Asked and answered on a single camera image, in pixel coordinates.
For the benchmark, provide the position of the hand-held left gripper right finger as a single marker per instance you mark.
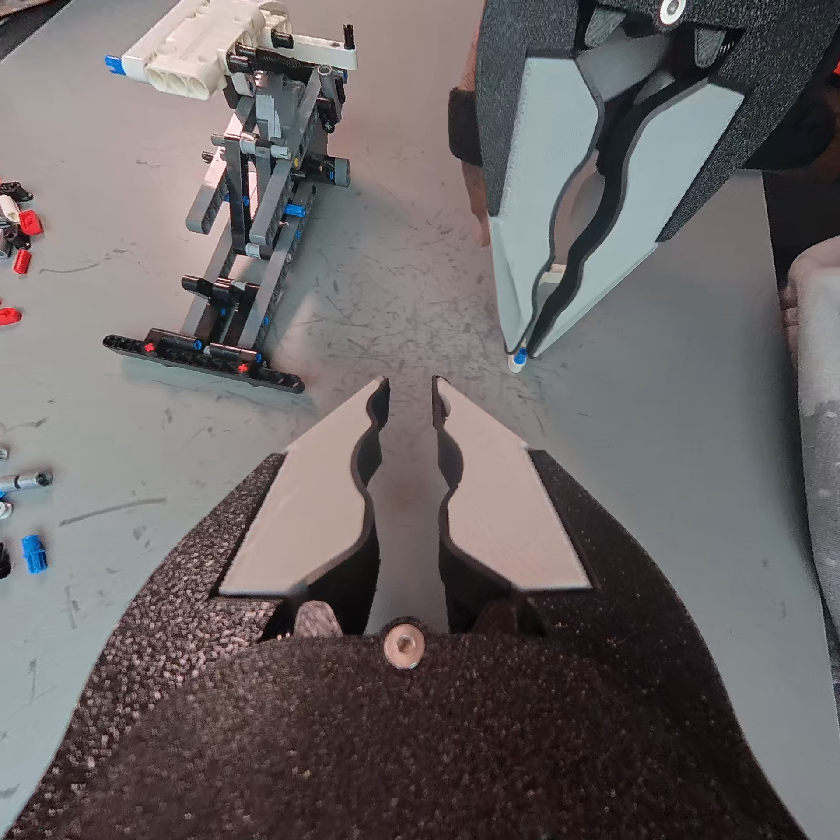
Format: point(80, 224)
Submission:
point(512, 518)

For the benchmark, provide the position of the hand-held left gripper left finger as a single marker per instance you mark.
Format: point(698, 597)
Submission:
point(308, 518)

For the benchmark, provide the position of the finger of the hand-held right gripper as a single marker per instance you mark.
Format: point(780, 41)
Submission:
point(656, 184)
point(531, 197)

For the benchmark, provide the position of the white angled brick beam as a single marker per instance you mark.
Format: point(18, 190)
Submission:
point(518, 359)

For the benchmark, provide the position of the brick-built truck chassis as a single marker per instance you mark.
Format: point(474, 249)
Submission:
point(190, 62)

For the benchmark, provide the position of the grey desk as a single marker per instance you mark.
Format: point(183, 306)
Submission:
point(656, 459)

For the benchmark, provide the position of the person's right hand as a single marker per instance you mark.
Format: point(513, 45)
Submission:
point(474, 197)

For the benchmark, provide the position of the grey bleached hoodie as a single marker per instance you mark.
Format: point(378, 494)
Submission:
point(817, 394)

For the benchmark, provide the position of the pile of blue black brick pins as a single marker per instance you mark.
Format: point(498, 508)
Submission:
point(34, 554)

